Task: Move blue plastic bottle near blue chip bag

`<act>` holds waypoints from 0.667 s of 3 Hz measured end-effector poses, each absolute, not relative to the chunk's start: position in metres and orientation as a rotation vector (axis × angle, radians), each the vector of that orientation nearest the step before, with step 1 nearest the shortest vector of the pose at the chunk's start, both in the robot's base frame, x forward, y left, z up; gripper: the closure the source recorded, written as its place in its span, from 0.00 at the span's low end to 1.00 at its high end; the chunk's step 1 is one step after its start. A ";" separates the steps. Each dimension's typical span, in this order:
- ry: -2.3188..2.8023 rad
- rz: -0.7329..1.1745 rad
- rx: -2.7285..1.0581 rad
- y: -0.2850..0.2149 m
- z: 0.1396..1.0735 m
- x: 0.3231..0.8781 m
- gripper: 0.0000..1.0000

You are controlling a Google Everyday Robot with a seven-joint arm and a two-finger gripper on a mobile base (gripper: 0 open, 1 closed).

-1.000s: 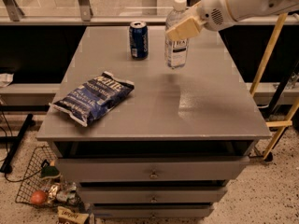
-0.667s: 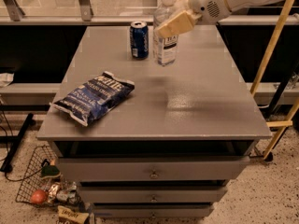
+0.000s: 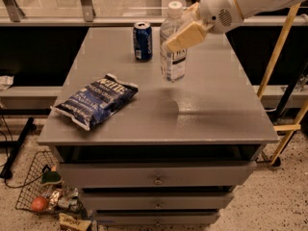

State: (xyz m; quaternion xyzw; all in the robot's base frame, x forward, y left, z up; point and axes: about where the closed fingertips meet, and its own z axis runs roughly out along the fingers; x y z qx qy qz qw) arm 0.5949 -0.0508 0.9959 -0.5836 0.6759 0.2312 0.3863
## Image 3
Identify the bottom grey drawer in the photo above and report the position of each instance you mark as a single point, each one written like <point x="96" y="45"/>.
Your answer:
<point x="155" y="218"/>

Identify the green sponge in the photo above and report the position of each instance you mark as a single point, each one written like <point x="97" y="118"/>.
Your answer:
<point x="51" y="178"/>

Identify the middle grey drawer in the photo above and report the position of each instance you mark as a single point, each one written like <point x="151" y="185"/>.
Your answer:
<point x="125" y="201"/>

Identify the top grey drawer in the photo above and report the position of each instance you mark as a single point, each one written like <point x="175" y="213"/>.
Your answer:
<point x="157" y="175"/>

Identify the blue soda can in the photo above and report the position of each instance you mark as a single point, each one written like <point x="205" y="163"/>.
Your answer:
<point x="142" y="38"/>

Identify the white paper scrap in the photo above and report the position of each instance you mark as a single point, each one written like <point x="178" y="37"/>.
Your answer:
<point x="6" y="82"/>

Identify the clear plastic water bottle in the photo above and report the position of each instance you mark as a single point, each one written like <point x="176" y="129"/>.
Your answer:
<point x="173" y="65"/>

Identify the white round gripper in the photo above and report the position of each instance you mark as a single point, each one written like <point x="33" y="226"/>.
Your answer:
<point x="218" y="10"/>

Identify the red apple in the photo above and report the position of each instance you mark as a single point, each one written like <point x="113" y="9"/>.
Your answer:
<point x="39" y="204"/>

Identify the yellow snack bag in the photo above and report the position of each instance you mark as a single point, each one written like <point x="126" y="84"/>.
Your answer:
<point x="70" y="223"/>

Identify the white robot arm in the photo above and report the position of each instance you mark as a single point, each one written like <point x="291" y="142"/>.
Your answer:
<point x="252" y="7"/>

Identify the grey drawer cabinet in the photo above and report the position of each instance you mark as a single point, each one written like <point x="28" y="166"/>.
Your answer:
<point x="211" y="115"/>

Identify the black metal stand leg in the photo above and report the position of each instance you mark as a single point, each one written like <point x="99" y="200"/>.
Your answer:
<point x="15" y="146"/>

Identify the blue chip bag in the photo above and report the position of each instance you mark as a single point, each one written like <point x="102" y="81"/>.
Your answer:
<point x="96" y="102"/>

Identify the crumpled silver wrapper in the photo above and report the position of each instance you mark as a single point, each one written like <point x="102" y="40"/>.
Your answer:
<point x="64" y="199"/>

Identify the black wire basket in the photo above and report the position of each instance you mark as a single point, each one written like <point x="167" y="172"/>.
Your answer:
<point x="32" y="187"/>

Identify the grey drawer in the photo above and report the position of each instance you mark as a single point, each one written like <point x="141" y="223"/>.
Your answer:
<point x="157" y="175"/>
<point x="155" y="218"/>
<point x="125" y="201"/>

